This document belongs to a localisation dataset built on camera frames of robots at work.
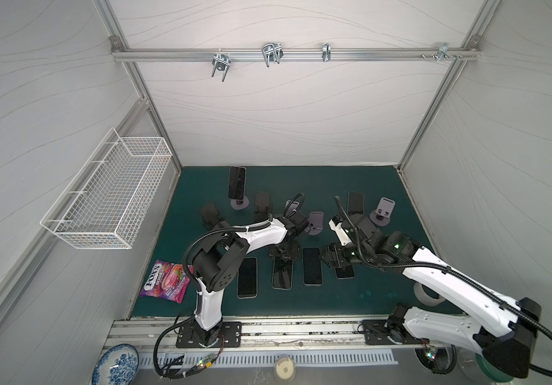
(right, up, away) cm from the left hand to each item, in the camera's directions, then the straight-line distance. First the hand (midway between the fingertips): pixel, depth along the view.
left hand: (291, 255), depth 91 cm
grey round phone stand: (+38, +12, +10) cm, 41 cm away
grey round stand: (-23, +19, +17) cm, 34 cm away
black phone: (-16, -7, -6) cm, 19 cm away
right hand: (+12, +7, -16) cm, 21 cm away
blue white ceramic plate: (-51, -25, -24) cm, 61 cm away
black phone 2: (+30, +19, +17) cm, 39 cm away
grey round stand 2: (+10, +12, +3) cm, 16 cm away
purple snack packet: (-44, -7, -9) cm, 45 cm away
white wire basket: (-55, +22, -22) cm, 63 cm away
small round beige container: (-3, -20, -31) cm, 37 cm away
